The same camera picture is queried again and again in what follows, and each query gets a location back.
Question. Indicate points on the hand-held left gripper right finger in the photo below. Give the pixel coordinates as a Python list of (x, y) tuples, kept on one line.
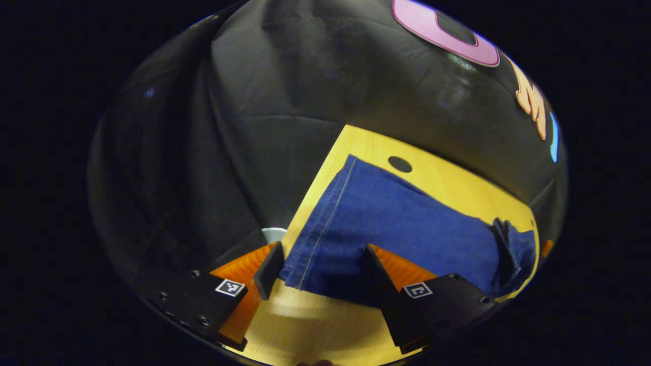
[(386, 310)]

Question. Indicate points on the blue denim jeans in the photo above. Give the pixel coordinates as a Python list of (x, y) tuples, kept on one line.
[(407, 229)]

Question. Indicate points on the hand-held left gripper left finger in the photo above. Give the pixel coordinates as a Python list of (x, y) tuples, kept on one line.
[(269, 274)]

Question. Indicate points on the black backdrop cloth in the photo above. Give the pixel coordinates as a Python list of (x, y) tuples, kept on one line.
[(285, 101)]

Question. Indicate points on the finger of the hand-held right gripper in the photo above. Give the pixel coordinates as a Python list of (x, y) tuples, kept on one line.
[(546, 248)]

